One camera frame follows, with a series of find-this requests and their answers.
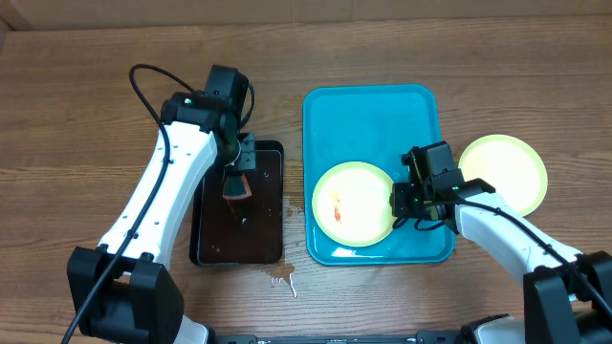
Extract green orange sponge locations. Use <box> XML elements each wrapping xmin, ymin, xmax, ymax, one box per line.
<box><xmin>222</xmin><ymin>174</ymin><xmax>252</xmax><ymax>201</ymax></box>

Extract yellow plate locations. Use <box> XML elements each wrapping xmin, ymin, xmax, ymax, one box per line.
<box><xmin>458</xmin><ymin>134</ymin><xmax>549</xmax><ymax>216</ymax></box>
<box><xmin>312</xmin><ymin>161</ymin><xmax>396</xmax><ymax>247</ymax></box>

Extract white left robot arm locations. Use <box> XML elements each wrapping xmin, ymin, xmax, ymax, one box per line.
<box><xmin>62</xmin><ymin>119</ymin><xmax>255</xmax><ymax>343</ymax></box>

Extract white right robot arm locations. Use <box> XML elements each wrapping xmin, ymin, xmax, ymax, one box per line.
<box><xmin>389</xmin><ymin>141</ymin><xmax>611</xmax><ymax>344</ymax></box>

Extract black water tray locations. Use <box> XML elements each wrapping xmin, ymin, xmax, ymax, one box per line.
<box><xmin>189</xmin><ymin>140</ymin><xmax>284</xmax><ymax>265</ymax></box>

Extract teal plastic tray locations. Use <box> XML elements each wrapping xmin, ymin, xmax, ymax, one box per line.
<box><xmin>302</xmin><ymin>84</ymin><xmax>455</xmax><ymax>266</ymax></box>

